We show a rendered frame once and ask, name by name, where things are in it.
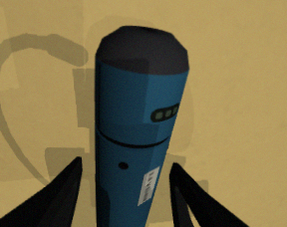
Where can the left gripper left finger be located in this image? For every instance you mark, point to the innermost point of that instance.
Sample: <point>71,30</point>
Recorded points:
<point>40,209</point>

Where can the dark blue electric nut driver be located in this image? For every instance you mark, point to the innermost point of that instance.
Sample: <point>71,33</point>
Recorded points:
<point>140,75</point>

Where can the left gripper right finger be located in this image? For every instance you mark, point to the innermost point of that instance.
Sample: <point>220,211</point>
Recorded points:
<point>207,211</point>

